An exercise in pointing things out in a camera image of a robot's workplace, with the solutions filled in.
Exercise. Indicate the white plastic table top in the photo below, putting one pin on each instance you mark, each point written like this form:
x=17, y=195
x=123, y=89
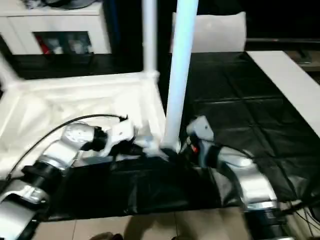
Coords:
x=75, y=85

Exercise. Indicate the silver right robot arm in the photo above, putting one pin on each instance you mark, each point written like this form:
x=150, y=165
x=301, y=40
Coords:
x=255, y=185

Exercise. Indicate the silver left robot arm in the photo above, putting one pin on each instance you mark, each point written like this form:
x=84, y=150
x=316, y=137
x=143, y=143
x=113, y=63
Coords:
x=62, y=147

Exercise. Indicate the black mat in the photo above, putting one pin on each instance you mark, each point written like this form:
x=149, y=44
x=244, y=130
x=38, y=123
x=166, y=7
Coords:
x=237, y=105

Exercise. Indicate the white flat board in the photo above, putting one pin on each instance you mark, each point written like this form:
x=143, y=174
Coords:
x=287, y=80

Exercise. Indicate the red bottle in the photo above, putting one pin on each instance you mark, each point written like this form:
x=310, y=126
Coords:
x=43, y=46

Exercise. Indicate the white cabinet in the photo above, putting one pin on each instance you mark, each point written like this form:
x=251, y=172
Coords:
x=62, y=22

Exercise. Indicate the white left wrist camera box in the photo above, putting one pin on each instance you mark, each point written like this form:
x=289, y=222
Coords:
x=122, y=131

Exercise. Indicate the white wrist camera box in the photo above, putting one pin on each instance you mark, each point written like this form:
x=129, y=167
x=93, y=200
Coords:
x=202, y=127
x=122, y=131

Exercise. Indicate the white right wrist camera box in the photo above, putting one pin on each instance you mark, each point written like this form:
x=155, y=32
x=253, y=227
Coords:
x=202, y=127

